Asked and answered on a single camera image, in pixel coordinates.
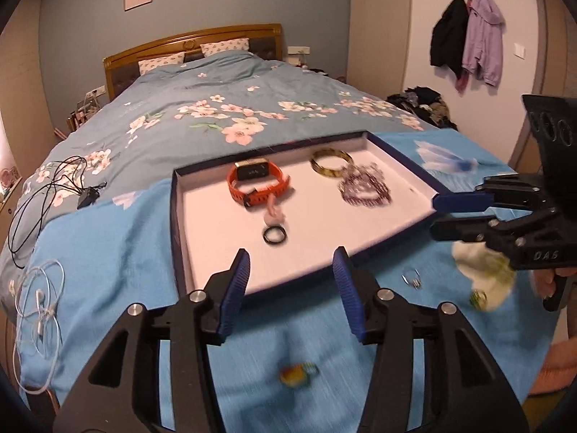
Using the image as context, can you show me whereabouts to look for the black ring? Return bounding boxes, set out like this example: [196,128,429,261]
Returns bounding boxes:
[263,226,288,247]

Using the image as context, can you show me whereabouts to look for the pile of dark clothes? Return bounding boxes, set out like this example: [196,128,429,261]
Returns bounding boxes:
[387,86,458,131]

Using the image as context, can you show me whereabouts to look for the pink hair tie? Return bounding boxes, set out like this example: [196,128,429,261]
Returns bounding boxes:
[263,192,289,228]

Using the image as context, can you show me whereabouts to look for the dark purple bead bracelet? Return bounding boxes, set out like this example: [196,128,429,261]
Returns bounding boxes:
[338,176,393,208]

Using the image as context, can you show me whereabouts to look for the orange smart watch band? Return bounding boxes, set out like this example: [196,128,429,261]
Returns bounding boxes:
[226,158,290,207]

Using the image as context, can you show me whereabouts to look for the wooden headboard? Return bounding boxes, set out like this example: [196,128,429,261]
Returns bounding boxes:
[103,23,285,102]

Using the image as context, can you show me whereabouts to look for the black jacket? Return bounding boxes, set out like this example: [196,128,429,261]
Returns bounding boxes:
[430,0,470,79]

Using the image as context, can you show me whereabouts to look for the navy shallow cardboard box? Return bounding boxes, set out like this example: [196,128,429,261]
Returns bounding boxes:
[170,131,452,298]

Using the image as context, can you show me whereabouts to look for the small pink fan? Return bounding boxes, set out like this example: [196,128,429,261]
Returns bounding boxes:
[0,166,22,197]

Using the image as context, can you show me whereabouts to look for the purple jacket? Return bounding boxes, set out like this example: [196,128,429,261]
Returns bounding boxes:
[461,0,505,86]

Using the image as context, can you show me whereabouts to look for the dotted white pillow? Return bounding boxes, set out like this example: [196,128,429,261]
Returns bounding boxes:
[138,52,186,76]
[199,37,250,58]

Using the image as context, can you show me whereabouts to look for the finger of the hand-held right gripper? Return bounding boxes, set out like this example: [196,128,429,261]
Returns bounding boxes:
[429,212,537,253]
[432,175,548,213]

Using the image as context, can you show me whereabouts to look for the multicoloured ring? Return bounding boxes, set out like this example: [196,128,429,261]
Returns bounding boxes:
[278,362,320,389]

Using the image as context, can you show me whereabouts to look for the white earphones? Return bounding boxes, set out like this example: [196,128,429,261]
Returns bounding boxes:
[9,259,64,393]

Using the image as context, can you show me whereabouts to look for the person's right hand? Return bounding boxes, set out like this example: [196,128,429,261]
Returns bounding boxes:
[533,270,558,301]

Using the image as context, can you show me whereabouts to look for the wooden bed with floral duvet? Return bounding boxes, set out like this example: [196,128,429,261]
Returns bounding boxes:
[0,49,458,325]

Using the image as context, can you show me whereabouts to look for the black cables with charger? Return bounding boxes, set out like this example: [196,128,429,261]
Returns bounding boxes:
[8,156,107,269]

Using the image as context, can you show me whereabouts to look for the lilac crystal bead bracelet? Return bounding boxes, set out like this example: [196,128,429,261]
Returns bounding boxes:
[340,161,384,185]

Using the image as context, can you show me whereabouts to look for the beige built-in wardrobe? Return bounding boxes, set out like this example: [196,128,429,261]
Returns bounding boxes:
[349,0,413,100]
[0,0,68,154]

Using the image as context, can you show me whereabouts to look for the bright blue flower blanket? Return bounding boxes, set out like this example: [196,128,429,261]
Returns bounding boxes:
[18,128,560,433]

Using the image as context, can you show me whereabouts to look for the amber bangle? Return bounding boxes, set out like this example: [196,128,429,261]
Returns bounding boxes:
[310,148,354,179]

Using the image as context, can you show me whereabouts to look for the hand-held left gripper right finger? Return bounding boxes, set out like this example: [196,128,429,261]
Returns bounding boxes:
[332,246,530,433]

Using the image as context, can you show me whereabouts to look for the pink pajama clothing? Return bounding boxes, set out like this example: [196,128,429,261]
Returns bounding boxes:
[529,329,577,398]

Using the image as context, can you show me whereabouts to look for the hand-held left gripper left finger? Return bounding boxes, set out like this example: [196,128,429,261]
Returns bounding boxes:
[53,248,251,433]

